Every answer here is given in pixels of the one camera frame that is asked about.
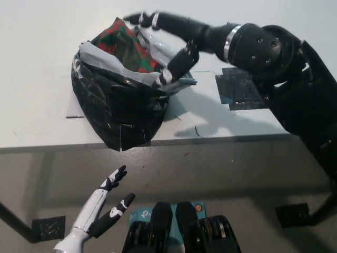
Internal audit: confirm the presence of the black plastic bag grey lining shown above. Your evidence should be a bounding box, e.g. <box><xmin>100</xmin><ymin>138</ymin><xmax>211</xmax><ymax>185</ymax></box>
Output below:
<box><xmin>70</xmin><ymin>17</ymin><xmax>198</xmax><ymax>152</ymax></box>

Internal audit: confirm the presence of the red green patterned cloth bundle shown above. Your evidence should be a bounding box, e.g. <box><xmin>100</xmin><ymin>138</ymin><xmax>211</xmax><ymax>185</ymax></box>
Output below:
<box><xmin>91</xmin><ymin>17</ymin><xmax>160</xmax><ymax>73</ymax></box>

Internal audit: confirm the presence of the robot left black body block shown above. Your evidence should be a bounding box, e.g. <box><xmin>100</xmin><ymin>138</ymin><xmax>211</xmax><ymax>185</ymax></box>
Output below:
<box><xmin>122</xmin><ymin>201</ymin><xmax>174</xmax><ymax>253</ymax></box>

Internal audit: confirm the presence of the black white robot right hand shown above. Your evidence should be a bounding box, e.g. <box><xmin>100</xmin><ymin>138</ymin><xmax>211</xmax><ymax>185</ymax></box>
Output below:
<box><xmin>123</xmin><ymin>11</ymin><xmax>242</xmax><ymax>89</ymax></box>

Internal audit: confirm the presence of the black tape patch on table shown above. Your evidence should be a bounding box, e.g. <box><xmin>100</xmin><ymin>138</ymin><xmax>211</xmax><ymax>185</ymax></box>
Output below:
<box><xmin>215</xmin><ymin>67</ymin><xmax>270</xmax><ymax>111</ymax></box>

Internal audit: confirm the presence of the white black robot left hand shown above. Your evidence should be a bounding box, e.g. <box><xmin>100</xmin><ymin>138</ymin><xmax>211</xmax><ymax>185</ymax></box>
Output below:
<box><xmin>72</xmin><ymin>165</ymin><xmax>135</xmax><ymax>238</ymax></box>

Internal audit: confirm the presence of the teal router box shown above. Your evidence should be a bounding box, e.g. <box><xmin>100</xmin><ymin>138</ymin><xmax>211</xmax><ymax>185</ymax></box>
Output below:
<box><xmin>128</xmin><ymin>201</ymin><xmax>209</xmax><ymax>246</ymax></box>

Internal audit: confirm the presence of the pale grey tape patch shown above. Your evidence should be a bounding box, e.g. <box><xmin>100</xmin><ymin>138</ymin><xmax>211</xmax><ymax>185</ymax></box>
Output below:
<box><xmin>65</xmin><ymin>94</ymin><xmax>86</xmax><ymax>119</ymax></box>

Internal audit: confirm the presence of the black table leg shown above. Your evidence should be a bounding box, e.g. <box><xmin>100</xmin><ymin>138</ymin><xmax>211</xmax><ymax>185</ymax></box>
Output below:
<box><xmin>310</xmin><ymin>181</ymin><xmax>337</xmax><ymax>227</ymax></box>
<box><xmin>0</xmin><ymin>201</ymin><xmax>40</xmax><ymax>243</ymax></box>

